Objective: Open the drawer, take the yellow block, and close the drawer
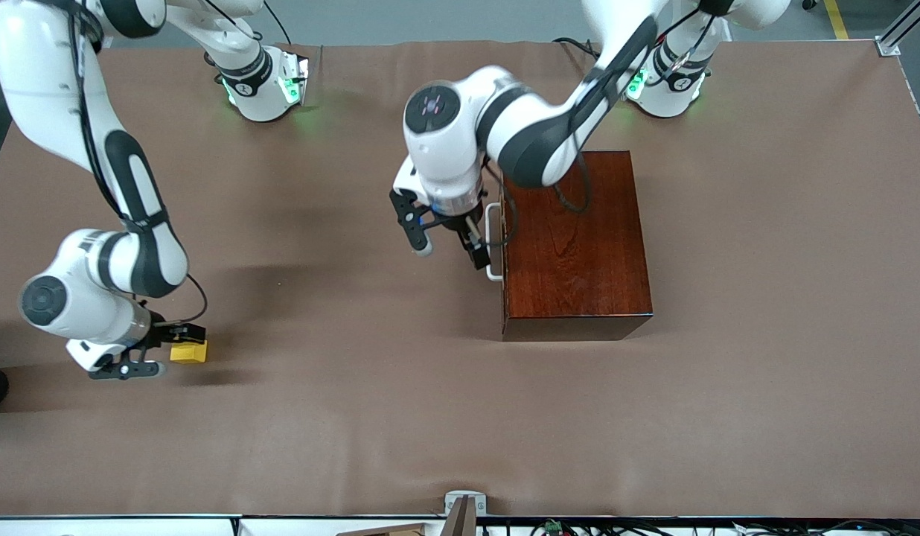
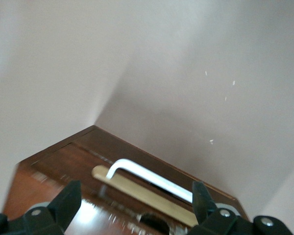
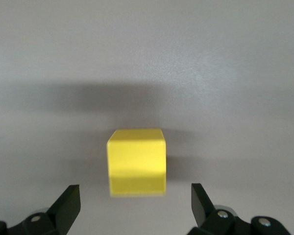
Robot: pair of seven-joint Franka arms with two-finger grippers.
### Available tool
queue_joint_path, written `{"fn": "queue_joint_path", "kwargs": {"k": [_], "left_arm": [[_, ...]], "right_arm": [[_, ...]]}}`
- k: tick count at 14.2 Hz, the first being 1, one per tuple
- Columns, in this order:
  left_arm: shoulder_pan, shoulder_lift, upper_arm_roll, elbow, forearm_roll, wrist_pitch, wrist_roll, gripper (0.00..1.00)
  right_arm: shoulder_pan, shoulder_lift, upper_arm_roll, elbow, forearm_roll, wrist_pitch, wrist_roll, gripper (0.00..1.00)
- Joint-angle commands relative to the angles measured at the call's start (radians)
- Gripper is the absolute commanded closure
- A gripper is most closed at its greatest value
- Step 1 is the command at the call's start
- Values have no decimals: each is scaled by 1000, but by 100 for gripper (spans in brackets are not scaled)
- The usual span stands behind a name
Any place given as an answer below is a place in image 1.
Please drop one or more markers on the dark brown wooden cabinet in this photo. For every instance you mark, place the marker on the dark brown wooden cabinet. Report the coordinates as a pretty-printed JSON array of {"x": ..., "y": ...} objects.
[{"x": 579, "y": 268}]

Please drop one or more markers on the green terminal connector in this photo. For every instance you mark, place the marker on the green terminal connector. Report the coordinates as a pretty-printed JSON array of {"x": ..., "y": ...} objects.
[{"x": 554, "y": 527}]

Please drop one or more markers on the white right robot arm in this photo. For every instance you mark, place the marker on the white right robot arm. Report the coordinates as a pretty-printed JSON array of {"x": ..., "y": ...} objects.
[{"x": 80, "y": 305}]

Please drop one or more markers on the yellow block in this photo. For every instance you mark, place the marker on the yellow block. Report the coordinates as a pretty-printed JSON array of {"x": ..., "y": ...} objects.
[{"x": 188, "y": 353}]

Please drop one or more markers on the aluminium frame profile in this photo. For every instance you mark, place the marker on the aluminium frame profile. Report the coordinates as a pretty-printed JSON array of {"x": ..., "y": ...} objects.
[{"x": 895, "y": 39}]

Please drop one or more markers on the brown cardboard piece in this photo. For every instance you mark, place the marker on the brown cardboard piece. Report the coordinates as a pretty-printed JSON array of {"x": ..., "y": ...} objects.
[{"x": 400, "y": 531}]

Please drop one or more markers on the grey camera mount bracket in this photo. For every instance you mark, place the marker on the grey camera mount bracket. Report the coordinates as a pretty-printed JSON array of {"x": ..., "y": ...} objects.
[{"x": 466, "y": 514}]

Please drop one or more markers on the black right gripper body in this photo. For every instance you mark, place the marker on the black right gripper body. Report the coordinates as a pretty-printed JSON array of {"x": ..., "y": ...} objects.
[{"x": 161, "y": 333}]

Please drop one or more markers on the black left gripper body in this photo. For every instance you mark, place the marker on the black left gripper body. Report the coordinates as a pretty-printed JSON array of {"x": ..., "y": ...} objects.
[{"x": 460, "y": 225}]

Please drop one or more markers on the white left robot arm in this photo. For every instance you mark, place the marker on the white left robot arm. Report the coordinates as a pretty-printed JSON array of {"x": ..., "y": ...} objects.
[{"x": 445, "y": 149}]

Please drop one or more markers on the brown table cloth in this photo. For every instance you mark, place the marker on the brown table cloth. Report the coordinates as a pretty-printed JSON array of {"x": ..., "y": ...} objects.
[{"x": 318, "y": 432}]

